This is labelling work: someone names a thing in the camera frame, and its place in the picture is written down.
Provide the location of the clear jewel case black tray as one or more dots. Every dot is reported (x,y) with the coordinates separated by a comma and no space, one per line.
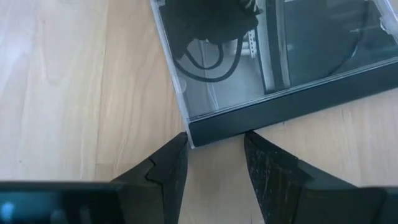
(295,105)

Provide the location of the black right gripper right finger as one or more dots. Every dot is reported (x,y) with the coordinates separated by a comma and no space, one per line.
(280,193)

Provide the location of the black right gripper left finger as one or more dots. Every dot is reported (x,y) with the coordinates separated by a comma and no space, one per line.
(164,186)

